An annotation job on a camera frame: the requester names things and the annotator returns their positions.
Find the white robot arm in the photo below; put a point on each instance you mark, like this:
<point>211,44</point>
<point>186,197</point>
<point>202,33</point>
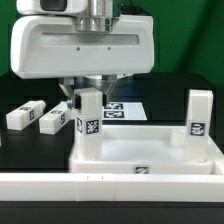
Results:
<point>100,16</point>

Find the white desk top tray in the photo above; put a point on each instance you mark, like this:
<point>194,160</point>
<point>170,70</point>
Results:
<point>135,149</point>

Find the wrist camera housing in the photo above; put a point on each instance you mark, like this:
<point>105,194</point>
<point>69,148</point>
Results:
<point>55,7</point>

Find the marker tag sheet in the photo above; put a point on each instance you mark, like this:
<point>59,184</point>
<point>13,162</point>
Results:
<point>124,111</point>

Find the white L-shaped fence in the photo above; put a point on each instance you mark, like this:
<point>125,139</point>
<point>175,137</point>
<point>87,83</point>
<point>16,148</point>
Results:
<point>35,168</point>

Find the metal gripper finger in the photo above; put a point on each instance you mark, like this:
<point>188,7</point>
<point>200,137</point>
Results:
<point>68,86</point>
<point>108,85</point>

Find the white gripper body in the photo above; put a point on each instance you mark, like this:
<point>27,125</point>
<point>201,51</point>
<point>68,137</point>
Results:
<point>51,47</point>

